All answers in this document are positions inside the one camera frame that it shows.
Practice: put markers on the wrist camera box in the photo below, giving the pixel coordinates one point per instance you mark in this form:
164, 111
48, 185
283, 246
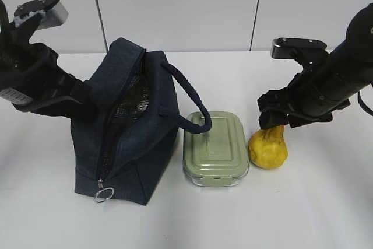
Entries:
52, 12
302, 50

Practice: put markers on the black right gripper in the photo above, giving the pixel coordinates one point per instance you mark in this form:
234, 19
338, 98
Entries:
297, 106

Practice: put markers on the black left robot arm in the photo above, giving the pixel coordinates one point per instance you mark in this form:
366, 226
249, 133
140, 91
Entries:
21, 35

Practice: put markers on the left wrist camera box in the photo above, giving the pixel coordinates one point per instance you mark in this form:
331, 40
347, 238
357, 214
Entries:
52, 12

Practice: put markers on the yellow pear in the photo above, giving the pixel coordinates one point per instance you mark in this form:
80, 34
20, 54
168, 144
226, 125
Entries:
267, 148

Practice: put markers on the dark blue lunch bag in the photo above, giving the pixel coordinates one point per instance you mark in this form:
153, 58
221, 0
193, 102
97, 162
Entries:
142, 103

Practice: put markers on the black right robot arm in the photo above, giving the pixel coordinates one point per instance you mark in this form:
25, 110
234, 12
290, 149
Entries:
327, 79

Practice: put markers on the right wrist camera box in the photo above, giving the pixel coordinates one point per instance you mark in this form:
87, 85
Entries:
302, 50

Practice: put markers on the green lid glass container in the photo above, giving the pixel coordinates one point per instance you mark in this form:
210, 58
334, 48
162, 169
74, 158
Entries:
219, 157

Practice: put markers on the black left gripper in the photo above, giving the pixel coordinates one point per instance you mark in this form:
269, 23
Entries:
32, 81

